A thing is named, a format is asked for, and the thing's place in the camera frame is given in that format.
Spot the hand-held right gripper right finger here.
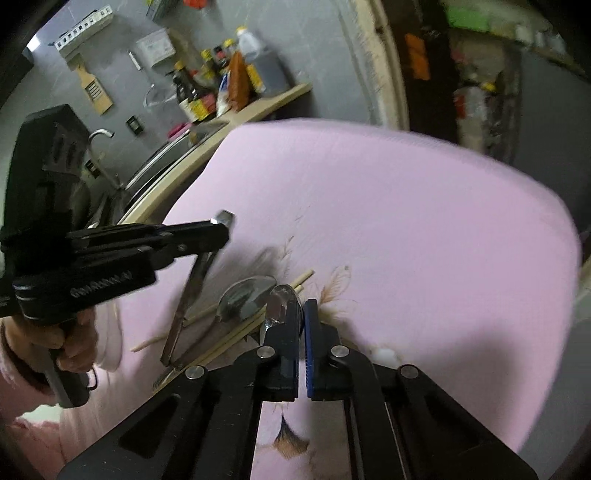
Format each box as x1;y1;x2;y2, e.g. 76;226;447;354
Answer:
305;299;539;480

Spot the pink floral tablecloth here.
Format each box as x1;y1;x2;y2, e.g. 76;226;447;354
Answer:
111;117;583;480

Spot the person's left hand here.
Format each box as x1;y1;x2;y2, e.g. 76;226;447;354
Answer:
0;305;100;398

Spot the metal spoon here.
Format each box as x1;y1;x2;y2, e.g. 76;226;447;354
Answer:
262;284;304;346
213;275;279;325

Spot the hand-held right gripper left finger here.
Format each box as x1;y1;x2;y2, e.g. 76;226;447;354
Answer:
58;300;303;480

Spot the sauce bottle yellow label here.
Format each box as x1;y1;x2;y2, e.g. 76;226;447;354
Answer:
185;69;211;124

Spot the white door frame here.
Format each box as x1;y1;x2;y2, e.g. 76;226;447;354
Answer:
339;0;413;132

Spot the metal strainer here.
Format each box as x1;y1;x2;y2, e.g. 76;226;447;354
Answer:
128;50;178;112

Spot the dark pump bottle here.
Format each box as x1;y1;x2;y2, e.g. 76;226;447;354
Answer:
172;60;197;118

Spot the green box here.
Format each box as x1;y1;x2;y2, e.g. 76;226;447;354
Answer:
441;0;499;29

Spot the steel sink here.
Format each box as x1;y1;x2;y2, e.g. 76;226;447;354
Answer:
122;117;232;201

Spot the person's left forearm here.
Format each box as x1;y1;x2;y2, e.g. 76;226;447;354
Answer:
0;295;126;480

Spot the white wall box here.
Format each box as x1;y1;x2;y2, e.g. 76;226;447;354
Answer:
134;28;177;70

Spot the clear plastic bottle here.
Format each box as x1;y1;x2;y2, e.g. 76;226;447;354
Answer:
454;82;492;151

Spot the metal wall shelf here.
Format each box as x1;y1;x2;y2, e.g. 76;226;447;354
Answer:
144;0;180;22

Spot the beige kitchen counter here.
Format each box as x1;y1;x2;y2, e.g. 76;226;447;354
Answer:
115;82;314;229

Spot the orange spice bag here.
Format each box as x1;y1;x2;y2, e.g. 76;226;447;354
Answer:
228;50;254;112

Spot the tall dark sauce bottle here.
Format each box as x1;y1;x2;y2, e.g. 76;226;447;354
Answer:
198;48;219;95

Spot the steel faucet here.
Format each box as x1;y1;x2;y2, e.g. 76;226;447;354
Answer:
87;128;127;192

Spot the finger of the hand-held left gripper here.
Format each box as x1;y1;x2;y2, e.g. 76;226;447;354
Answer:
71;244;186;274
67;220;230;254

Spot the white wall rack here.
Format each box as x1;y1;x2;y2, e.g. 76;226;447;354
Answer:
52;4;115;58

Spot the metal peeler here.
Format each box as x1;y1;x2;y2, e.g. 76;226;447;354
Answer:
160;209;237;370

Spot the wooden grater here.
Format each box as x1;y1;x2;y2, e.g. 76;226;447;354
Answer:
69;58;115;116

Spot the white blue packet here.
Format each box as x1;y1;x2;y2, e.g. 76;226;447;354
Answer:
215;73;232;117

